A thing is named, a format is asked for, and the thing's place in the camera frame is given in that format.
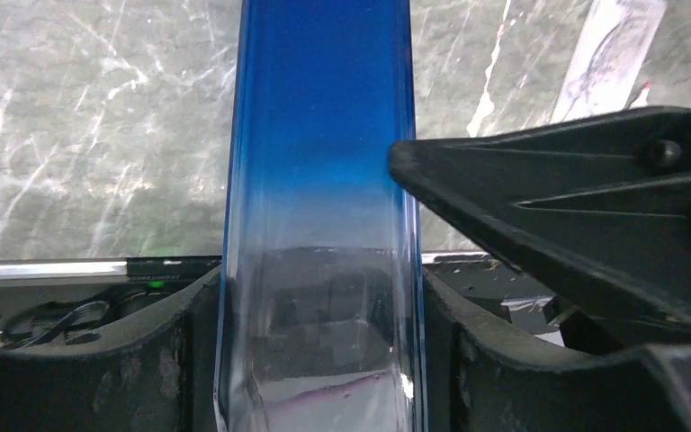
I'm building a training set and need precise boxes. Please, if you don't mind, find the printed card package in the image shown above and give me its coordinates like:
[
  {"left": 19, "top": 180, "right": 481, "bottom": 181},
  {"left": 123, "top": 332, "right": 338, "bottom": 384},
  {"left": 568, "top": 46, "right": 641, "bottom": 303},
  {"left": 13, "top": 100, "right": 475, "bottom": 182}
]
[{"left": 551, "top": 0, "right": 667, "bottom": 123}]

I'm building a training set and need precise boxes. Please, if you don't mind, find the white pen red tip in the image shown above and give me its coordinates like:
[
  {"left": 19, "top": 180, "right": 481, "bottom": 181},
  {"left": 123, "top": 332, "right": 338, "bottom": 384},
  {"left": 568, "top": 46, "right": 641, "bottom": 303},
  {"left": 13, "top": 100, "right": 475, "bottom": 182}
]
[{"left": 627, "top": 82, "right": 651, "bottom": 109}]

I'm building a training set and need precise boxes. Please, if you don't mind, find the blue wine bottle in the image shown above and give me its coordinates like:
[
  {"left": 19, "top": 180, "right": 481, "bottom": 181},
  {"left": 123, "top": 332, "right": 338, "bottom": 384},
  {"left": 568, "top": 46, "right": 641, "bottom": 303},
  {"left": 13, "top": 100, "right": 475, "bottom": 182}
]
[{"left": 214, "top": 1, "right": 427, "bottom": 431}]

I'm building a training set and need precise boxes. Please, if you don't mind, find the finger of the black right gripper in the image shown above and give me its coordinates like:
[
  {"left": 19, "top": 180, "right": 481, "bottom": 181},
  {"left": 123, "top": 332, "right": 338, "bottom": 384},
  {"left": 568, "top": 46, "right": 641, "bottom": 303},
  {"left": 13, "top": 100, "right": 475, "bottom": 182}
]
[{"left": 388, "top": 106, "right": 691, "bottom": 341}]

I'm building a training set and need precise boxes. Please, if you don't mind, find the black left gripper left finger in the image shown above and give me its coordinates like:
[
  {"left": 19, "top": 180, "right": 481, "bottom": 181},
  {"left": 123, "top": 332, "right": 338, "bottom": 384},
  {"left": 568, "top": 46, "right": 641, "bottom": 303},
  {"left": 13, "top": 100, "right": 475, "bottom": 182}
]
[{"left": 0, "top": 269, "right": 220, "bottom": 431}]

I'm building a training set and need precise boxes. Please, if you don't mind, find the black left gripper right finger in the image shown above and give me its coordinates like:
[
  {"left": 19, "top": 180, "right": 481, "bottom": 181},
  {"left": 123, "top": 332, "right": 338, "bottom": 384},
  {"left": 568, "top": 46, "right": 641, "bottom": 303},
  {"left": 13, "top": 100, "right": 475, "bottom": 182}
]
[{"left": 424, "top": 274, "right": 691, "bottom": 431}]

